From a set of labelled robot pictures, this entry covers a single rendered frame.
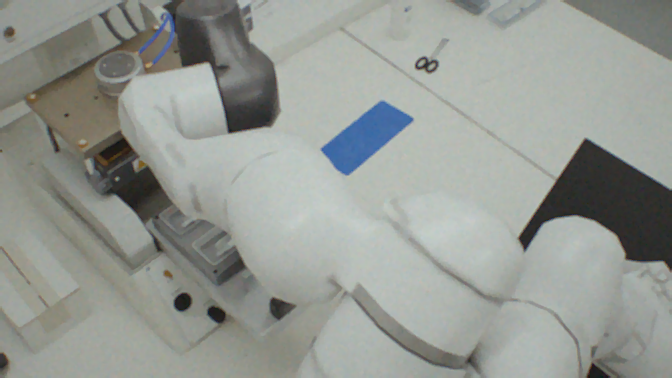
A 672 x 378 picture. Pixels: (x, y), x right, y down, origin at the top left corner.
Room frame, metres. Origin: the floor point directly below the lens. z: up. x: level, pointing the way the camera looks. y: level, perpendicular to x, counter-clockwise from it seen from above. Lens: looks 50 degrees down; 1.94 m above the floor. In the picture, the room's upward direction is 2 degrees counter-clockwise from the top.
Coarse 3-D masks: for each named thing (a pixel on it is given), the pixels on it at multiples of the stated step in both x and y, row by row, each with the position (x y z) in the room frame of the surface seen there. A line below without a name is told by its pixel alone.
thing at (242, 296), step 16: (144, 224) 0.77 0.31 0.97; (160, 240) 0.73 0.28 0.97; (176, 256) 0.70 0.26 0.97; (192, 272) 0.67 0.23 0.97; (240, 272) 0.67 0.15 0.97; (208, 288) 0.64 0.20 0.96; (224, 288) 0.64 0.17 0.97; (240, 288) 0.64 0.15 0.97; (256, 288) 0.63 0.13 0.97; (224, 304) 0.61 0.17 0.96; (240, 304) 0.61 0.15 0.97; (256, 304) 0.61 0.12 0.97; (240, 320) 0.59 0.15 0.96; (256, 320) 0.58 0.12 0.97; (272, 320) 0.58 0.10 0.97; (288, 320) 0.59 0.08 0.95; (256, 336) 0.56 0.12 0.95; (272, 336) 0.56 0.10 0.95
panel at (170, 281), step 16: (160, 256) 0.73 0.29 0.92; (160, 272) 0.72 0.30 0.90; (176, 272) 0.73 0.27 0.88; (160, 288) 0.70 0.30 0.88; (176, 288) 0.71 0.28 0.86; (192, 288) 0.72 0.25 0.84; (192, 304) 0.70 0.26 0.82; (208, 304) 0.72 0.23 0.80; (176, 320) 0.68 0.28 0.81; (192, 320) 0.69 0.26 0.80; (208, 320) 0.70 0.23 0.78; (192, 336) 0.67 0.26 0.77
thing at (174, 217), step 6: (168, 210) 0.77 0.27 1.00; (174, 210) 0.77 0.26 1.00; (180, 210) 0.77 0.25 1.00; (162, 216) 0.75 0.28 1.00; (168, 216) 0.75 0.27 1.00; (174, 216) 0.75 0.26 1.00; (180, 216) 0.75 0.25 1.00; (186, 216) 0.75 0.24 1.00; (168, 222) 0.74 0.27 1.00; (174, 222) 0.74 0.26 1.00; (180, 222) 0.74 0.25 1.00; (186, 222) 0.74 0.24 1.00; (192, 222) 0.74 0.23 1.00; (174, 228) 0.73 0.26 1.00; (180, 228) 0.73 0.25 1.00; (186, 228) 0.73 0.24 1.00
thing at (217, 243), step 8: (216, 232) 0.72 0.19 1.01; (224, 232) 0.71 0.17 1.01; (200, 240) 0.70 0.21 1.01; (208, 240) 0.70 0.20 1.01; (216, 240) 0.70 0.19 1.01; (224, 240) 0.70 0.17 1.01; (200, 248) 0.69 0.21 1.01; (208, 248) 0.69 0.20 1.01; (216, 248) 0.68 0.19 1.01; (224, 248) 0.68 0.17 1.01; (232, 248) 0.68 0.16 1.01; (208, 256) 0.67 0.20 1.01; (216, 256) 0.67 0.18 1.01
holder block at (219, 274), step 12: (156, 216) 0.76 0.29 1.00; (156, 228) 0.75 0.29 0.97; (168, 228) 0.74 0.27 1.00; (204, 228) 0.73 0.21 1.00; (180, 240) 0.71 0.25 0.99; (192, 240) 0.71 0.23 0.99; (192, 252) 0.69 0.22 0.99; (204, 264) 0.67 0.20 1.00; (228, 264) 0.66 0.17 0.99; (240, 264) 0.67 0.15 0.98; (216, 276) 0.64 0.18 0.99; (228, 276) 0.66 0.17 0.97
